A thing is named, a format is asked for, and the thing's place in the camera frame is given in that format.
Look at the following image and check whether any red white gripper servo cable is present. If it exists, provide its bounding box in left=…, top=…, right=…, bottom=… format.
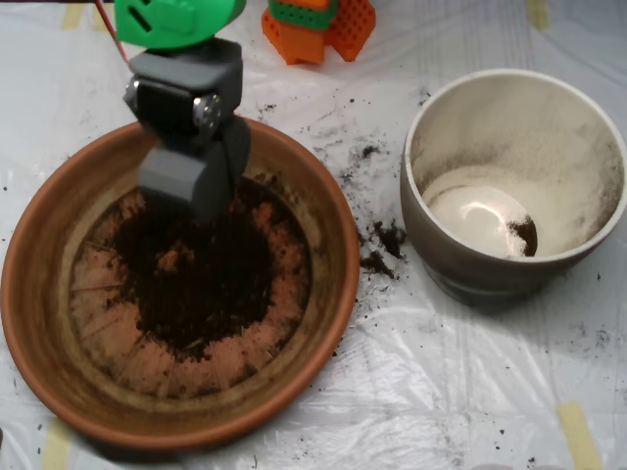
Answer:
left=95, top=0, right=131, bottom=65

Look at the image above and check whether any terracotta saucer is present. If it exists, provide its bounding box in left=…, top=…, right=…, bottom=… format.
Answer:
left=0, top=111, right=362, bottom=451

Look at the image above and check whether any beige masking tape strip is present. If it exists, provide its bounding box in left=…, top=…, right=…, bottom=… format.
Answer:
left=556, top=400, right=603, bottom=470
left=526, top=0, right=550, bottom=30
left=92, top=3, right=115, bottom=33
left=41, top=418, right=74, bottom=470
left=61, top=3, right=84, bottom=31

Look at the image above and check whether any clear plastic sheet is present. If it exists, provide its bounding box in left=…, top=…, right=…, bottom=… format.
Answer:
left=0, top=2, right=627, bottom=470

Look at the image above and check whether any dark soil pile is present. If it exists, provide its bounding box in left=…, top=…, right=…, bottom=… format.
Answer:
left=110, top=180, right=295, bottom=366

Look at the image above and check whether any white ceramic pot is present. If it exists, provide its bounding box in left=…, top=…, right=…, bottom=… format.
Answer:
left=399, top=68, right=627, bottom=308

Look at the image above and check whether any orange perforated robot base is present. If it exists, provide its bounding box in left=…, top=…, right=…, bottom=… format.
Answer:
left=262, top=0, right=377, bottom=65

